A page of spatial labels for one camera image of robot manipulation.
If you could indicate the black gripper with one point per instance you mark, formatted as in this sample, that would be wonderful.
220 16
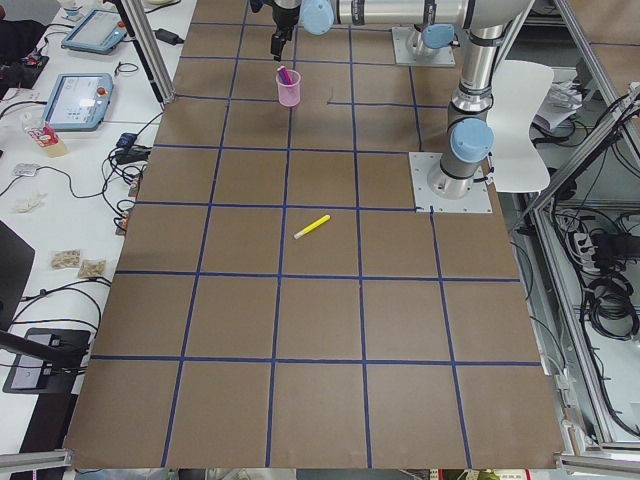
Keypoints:
284 14

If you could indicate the purple marker pen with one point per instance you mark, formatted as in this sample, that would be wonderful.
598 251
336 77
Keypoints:
280 73

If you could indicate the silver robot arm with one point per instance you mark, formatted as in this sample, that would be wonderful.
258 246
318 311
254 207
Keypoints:
470 139
317 18

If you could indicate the pink mesh cup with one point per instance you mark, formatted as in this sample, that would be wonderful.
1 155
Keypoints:
289 96

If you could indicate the black power adapter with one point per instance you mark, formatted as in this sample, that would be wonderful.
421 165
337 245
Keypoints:
168 37

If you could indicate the upper teach pendant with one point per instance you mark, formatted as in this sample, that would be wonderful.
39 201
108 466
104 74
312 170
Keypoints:
99 32

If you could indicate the teach pendant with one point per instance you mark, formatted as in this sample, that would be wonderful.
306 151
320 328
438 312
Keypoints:
78 101
99 32

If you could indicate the yellow marker pen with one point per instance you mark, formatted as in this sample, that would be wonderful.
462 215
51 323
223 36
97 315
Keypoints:
312 226

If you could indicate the lower teach pendant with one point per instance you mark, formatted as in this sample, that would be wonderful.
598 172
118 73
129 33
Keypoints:
78 101

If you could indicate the snack packet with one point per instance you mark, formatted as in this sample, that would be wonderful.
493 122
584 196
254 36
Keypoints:
47 140

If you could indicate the white chair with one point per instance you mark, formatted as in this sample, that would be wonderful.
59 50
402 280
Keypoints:
518 88

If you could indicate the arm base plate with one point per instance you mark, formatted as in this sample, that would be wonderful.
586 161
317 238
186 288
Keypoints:
435 192
428 47

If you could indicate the aluminium frame post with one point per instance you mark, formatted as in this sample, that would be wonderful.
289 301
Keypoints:
138 28

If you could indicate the black camera stand base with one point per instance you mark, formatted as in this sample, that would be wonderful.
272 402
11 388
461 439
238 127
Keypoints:
47 360

